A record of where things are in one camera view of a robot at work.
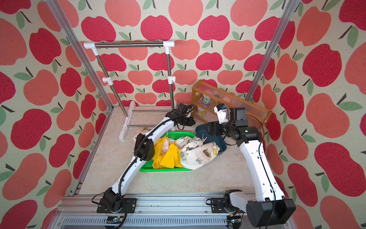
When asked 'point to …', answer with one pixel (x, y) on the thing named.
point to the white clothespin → (204, 139)
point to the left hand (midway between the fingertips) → (196, 125)
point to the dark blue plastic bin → (201, 129)
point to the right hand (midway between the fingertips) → (213, 128)
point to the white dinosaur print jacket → (194, 151)
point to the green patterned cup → (206, 99)
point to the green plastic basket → (148, 166)
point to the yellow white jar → (201, 112)
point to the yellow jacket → (167, 155)
